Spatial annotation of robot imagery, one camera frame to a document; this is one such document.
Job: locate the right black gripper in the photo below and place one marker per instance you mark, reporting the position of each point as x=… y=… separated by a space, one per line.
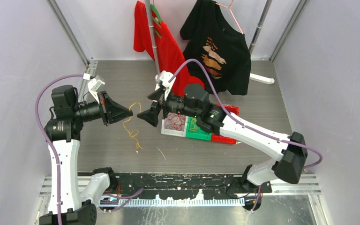
x=151 y=115

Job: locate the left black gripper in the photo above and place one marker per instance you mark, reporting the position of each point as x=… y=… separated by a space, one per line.
x=114 y=111

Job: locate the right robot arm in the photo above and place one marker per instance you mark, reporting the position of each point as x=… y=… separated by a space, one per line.
x=288 y=153

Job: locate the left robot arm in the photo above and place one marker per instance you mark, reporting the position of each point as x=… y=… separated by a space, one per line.
x=69 y=206

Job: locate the white plastic bin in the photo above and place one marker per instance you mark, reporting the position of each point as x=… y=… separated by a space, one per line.
x=174 y=125

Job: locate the green plastic bin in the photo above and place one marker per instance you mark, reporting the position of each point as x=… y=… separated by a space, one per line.
x=194 y=132

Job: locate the red t-shirt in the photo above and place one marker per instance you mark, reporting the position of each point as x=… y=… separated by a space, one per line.
x=170 y=55

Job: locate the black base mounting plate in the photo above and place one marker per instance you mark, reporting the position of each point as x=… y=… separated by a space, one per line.
x=179 y=186

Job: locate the black printed t-shirt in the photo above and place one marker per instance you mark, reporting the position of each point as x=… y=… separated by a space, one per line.
x=222 y=50

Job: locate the green clothes hanger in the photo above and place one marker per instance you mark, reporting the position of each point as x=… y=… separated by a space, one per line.
x=157 y=20

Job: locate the metal clothes rack pole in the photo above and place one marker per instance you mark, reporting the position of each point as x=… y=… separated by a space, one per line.
x=152 y=37

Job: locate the pink clothes hanger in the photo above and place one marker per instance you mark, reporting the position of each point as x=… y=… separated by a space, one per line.
x=230 y=8

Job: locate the right metal rack pole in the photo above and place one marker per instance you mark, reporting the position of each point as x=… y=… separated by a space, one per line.
x=260 y=25

